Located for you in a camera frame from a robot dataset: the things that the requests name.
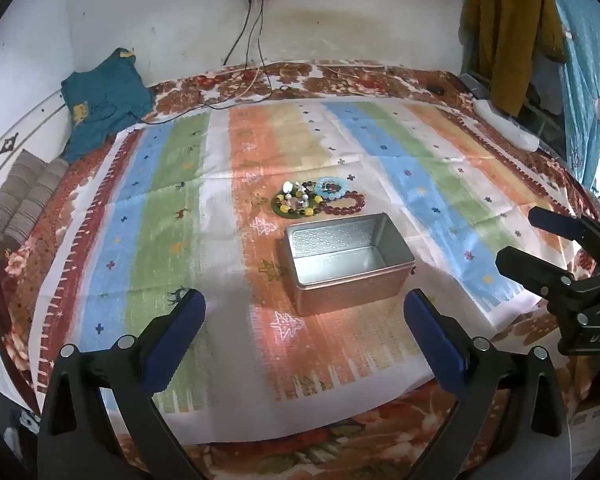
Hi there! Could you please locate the white cable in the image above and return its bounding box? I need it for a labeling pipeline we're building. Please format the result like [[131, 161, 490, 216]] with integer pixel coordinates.
[[237, 60, 381, 106]]

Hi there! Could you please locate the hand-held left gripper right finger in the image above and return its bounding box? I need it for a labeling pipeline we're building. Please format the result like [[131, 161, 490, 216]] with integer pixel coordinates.
[[403, 288, 573, 480]]

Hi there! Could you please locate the black cable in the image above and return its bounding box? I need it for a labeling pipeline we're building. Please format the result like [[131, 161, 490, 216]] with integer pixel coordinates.
[[75, 0, 275, 126], [224, 0, 253, 67]]

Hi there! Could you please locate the white bead bracelet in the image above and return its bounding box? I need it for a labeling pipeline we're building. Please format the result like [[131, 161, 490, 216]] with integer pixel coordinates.
[[283, 180, 311, 209]]

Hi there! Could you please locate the green bangle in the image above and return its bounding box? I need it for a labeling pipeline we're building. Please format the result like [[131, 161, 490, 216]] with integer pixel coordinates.
[[271, 187, 327, 219]]

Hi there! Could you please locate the dark red bead bracelet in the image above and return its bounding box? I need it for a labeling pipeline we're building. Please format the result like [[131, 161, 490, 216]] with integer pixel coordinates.
[[320, 191, 367, 217]]

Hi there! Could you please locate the mustard yellow garment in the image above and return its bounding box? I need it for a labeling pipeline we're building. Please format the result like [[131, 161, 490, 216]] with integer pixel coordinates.
[[460, 0, 565, 117]]

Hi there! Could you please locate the striped brown pillow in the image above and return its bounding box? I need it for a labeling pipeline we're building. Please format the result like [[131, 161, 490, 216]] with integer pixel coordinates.
[[0, 149, 71, 256]]

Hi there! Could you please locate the white plastic object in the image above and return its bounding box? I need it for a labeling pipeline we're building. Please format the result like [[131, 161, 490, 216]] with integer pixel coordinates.
[[472, 99, 540, 152]]

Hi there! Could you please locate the printed cardboard box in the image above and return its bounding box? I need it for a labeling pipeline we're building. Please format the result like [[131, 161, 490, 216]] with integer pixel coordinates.
[[568, 400, 600, 480]]

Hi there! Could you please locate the multicoloured glass bead bracelet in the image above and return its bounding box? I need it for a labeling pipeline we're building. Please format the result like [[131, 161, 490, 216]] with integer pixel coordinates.
[[279, 180, 327, 217]]

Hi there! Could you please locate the teal shirt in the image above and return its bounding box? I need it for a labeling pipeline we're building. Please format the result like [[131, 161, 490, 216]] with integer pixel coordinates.
[[61, 48, 155, 163]]

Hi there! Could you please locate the rectangular silver metal tin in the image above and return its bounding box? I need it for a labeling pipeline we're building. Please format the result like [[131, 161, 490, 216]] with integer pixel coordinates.
[[280, 212, 417, 317]]

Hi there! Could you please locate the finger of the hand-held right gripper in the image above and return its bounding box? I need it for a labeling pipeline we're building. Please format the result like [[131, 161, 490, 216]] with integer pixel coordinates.
[[496, 246, 588, 306], [528, 206, 600, 261]]

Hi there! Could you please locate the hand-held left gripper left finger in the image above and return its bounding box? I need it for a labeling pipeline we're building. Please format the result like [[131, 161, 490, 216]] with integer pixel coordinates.
[[36, 287, 207, 480]]

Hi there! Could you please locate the colourful striped mat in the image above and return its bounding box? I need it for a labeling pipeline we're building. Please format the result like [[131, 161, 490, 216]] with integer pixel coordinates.
[[35, 100, 575, 446]]

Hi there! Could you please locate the light blue bead bracelet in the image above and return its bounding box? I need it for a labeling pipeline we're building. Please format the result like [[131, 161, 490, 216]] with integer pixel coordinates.
[[314, 176, 354, 199]]

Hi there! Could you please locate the blue printed curtain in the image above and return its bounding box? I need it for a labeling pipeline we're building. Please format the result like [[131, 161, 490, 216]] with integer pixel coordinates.
[[540, 0, 600, 196]]

